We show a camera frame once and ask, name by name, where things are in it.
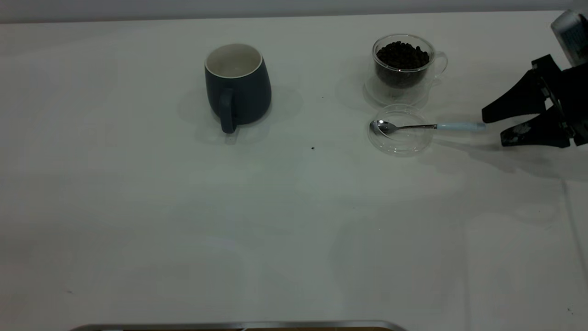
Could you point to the silver metal frame bar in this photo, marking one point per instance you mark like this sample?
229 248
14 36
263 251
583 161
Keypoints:
229 326

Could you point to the clear double-wall glass cup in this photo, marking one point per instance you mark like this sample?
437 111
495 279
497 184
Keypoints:
390 94

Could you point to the coffee beans pile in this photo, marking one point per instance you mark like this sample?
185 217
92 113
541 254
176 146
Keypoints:
402 59

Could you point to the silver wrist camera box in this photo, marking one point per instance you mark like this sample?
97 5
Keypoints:
574 37

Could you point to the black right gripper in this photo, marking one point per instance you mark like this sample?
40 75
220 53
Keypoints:
574 101

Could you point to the dark grey-blue ceramic mug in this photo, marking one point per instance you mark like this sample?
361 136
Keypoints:
252 96

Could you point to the clear round glass lid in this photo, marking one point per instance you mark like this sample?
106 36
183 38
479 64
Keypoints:
399 145

